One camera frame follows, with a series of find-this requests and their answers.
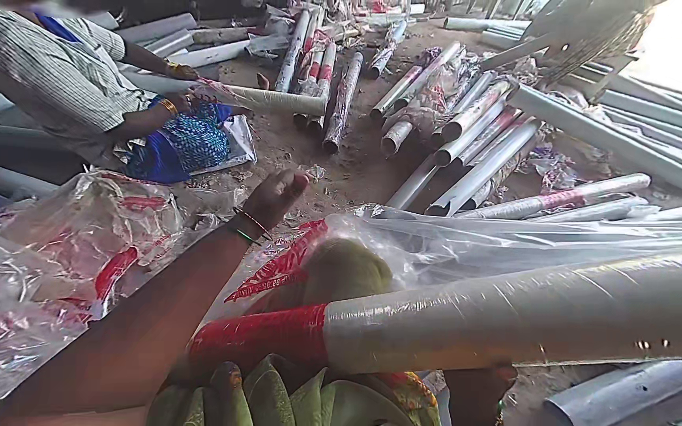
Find white plastic-wrapped tube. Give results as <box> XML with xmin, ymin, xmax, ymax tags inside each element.
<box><xmin>527</xmin><ymin>195</ymin><xmax>650</xmax><ymax>222</ymax></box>

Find cream plastic-wrapped tube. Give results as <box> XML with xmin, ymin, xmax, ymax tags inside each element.
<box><xmin>198</xmin><ymin>82</ymin><xmax>328</xmax><ymax>117</ymax></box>

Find pile of plastic-wrapped tubes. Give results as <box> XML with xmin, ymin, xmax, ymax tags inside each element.
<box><xmin>369</xmin><ymin>41</ymin><xmax>544</xmax><ymax>217</ymax></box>

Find wide bare grey tube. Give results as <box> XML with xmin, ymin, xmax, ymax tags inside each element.
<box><xmin>544</xmin><ymin>358</ymin><xmax>682</xmax><ymax>426</ymax></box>

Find person's legs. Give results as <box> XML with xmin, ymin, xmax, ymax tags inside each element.
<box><xmin>246</xmin><ymin>238</ymin><xmax>393</xmax><ymax>314</ymax></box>

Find person's left forearm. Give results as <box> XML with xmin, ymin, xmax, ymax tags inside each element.
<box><xmin>0</xmin><ymin>212</ymin><xmax>270</xmax><ymax>426</ymax></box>

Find long white square beam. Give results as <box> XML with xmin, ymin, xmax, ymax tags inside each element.
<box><xmin>508</xmin><ymin>83</ymin><xmax>682</xmax><ymax>195</ymax></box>

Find heap of crumpled plastic wrap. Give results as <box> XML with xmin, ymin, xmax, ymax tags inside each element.
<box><xmin>0</xmin><ymin>167</ymin><xmax>247</xmax><ymax>414</ymax></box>

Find bundle of red-banded tubes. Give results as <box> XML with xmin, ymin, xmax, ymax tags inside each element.
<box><xmin>275</xmin><ymin>5</ymin><xmax>338</xmax><ymax>132</ymax></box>

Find silvery plastic-wrapped tube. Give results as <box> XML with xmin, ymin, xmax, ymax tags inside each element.
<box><xmin>367</xmin><ymin>20</ymin><xmax>408</xmax><ymax>80</ymax></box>
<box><xmin>322</xmin><ymin>52</ymin><xmax>364</xmax><ymax>155</ymax></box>

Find woven cot with wooden frame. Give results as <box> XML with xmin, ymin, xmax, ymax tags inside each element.
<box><xmin>480</xmin><ymin>0</ymin><xmax>667</xmax><ymax>101</ymax></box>

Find clear plastic sheet, red print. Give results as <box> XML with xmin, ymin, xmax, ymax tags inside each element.
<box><xmin>196</xmin><ymin>204</ymin><xmax>682</xmax><ymax>332</ymax></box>

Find person's left hand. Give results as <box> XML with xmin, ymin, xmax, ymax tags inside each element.
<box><xmin>236</xmin><ymin>168</ymin><xmax>311</xmax><ymax>239</ymax></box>

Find white flat sack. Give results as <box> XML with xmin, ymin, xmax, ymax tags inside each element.
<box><xmin>190</xmin><ymin>114</ymin><xmax>258</xmax><ymax>177</ymax></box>

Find stack of long white pipes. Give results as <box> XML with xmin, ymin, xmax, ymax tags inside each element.
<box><xmin>566</xmin><ymin>59</ymin><xmax>682</xmax><ymax>178</ymax></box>

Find wrapped tube with pink band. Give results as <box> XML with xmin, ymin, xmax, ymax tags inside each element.
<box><xmin>453</xmin><ymin>173</ymin><xmax>651</xmax><ymax>221</ymax></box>

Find person's body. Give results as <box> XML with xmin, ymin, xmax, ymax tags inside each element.
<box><xmin>147</xmin><ymin>354</ymin><xmax>441</xmax><ymax>426</ymax></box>

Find pile of grey tubes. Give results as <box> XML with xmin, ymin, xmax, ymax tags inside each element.
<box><xmin>83</xmin><ymin>11</ymin><xmax>253</xmax><ymax>73</ymax></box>

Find tube with red end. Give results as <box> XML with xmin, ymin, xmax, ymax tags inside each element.
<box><xmin>189</xmin><ymin>247</ymin><xmax>682</xmax><ymax>375</ymax></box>

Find person's right hand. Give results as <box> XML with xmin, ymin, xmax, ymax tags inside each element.
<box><xmin>443</xmin><ymin>362</ymin><xmax>518</xmax><ymax>426</ymax></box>

